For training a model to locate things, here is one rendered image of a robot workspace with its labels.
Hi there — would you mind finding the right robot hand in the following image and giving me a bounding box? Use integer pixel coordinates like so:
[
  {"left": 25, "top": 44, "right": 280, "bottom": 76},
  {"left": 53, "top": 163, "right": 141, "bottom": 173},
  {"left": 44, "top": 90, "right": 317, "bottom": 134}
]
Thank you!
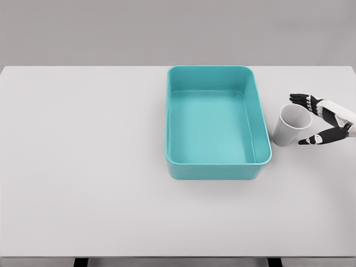
[{"left": 289, "top": 93, "right": 356, "bottom": 146}]

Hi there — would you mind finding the white paper cup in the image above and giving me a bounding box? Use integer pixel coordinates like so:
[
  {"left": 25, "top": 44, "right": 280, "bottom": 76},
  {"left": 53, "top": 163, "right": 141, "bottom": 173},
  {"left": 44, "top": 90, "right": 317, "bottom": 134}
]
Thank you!
[{"left": 272, "top": 103, "right": 313, "bottom": 147}]

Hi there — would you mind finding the teal plastic basket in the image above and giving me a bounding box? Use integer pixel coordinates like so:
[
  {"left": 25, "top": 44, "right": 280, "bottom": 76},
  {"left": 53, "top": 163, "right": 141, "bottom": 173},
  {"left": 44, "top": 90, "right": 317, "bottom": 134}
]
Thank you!
[{"left": 164, "top": 65, "right": 273, "bottom": 181}]

